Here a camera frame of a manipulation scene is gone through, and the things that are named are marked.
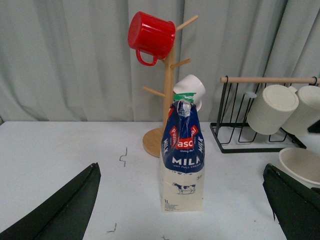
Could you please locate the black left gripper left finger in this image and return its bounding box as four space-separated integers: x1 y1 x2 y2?
0 163 101 240

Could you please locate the cream ribbed mug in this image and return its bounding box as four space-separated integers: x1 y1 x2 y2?
282 85 320 136
247 84 299 135

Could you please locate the blue white milk carton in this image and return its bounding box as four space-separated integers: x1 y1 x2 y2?
159 92 205 212

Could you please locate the cream ribbed mug right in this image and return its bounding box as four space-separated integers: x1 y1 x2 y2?
282 85 320 136

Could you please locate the wooden mug tree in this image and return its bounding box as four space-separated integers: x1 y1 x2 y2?
142 14 200 159

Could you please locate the cream ribbed mug left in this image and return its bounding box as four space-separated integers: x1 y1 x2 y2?
247 84 299 135

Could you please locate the white enamel mug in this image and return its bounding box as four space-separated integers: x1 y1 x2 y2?
173 74 206 111

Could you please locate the black wire cup rack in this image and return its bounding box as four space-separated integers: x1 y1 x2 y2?
210 76 319 154

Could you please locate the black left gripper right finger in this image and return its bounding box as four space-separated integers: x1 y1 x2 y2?
262 163 320 240

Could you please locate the red enamel mug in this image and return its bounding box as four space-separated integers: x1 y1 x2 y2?
127 11 176 66

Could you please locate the cream mug black handle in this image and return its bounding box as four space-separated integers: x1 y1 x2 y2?
277 147 320 189

